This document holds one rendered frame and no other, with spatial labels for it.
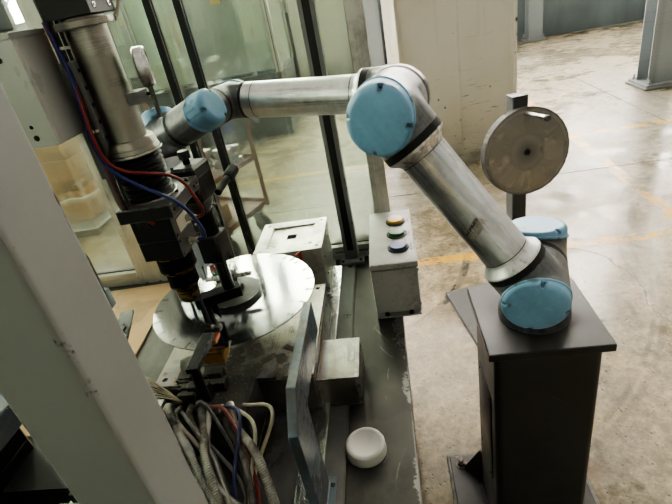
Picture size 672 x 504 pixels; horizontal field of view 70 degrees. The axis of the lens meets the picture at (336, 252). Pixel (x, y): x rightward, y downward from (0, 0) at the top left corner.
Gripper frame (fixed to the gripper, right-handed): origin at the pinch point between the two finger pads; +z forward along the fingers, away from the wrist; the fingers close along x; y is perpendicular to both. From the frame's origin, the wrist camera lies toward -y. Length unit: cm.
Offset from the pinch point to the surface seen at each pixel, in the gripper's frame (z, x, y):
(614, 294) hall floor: 61, 149, 118
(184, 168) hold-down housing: -14.4, -23.5, 14.9
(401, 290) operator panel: 17.4, 19.1, 36.8
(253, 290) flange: 6.5, -1.6, 10.7
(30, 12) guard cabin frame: -74, 8, -24
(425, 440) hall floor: 76, 80, 22
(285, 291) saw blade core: 8.8, -0.9, 16.7
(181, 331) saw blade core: 9.5, -10.3, -2.0
